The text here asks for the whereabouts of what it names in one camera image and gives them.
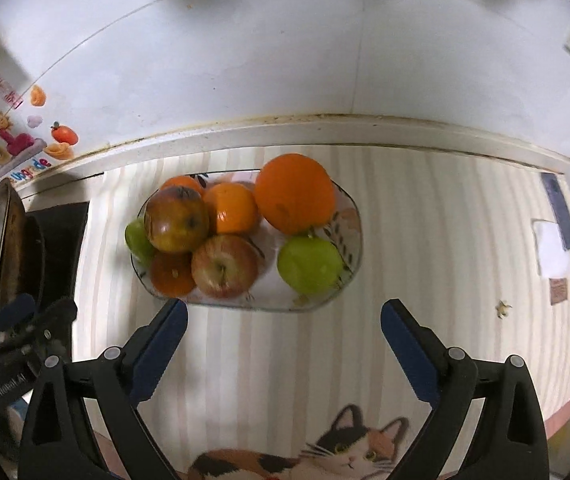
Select small brown card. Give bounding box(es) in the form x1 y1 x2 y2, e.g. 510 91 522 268
549 277 570 304

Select black cooktop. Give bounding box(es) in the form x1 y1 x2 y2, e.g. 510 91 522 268
24 202 90 311

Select striped cat-print tablecloth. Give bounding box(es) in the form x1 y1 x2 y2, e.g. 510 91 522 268
71 142 570 480

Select blue smartphone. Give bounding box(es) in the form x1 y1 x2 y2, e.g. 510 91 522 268
540 172 570 251

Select large orange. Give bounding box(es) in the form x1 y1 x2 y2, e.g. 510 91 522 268
255 153 338 236

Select black frying pan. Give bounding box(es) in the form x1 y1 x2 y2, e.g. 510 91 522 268
24 212 48 307

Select colourful wall stickers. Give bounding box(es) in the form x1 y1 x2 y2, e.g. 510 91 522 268
0 72 79 184

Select red and green apple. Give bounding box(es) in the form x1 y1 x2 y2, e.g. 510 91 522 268
144 186 211 254
191 234 260 300

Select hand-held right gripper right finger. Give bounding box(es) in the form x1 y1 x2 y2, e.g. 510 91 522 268
381 298 550 480

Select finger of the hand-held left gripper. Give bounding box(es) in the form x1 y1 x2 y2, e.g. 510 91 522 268
0 293 37 334
15 298 78 362

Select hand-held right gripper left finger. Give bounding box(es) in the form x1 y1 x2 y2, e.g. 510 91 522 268
19 299 190 480

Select floral ceramic plate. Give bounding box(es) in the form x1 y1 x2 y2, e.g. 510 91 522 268
131 170 364 313

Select white paper sheet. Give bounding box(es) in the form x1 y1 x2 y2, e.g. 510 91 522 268
532 218 570 277

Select small orange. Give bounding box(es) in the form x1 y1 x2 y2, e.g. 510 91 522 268
204 182 261 236
159 175 206 196

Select small dark red apple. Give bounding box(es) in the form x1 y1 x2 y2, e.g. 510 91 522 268
149 251 198 297

